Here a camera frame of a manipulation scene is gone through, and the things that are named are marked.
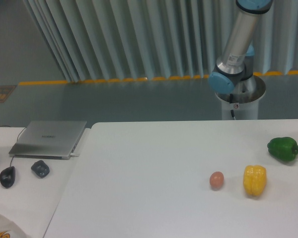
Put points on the brown egg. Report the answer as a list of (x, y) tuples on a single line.
[(216, 180)]

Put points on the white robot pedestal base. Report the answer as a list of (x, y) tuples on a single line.
[(243, 102)]

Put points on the yellow bell pepper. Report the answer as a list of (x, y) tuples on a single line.
[(254, 180)]

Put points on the silver closed laptop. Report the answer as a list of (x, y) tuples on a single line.
[(49, 139)]

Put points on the white printed cloth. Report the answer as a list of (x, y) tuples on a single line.
[(9, 229)]

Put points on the brown floor sign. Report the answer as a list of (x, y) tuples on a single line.
[(5, 92)]

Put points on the black computer mouse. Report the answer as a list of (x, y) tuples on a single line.
[(7, 177)]

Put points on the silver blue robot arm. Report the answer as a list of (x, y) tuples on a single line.
[(230, 68)]

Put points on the folding partition screen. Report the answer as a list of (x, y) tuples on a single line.
[(132, 39)]

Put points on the green bell pepper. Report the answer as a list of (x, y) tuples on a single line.
[(283, 148)]

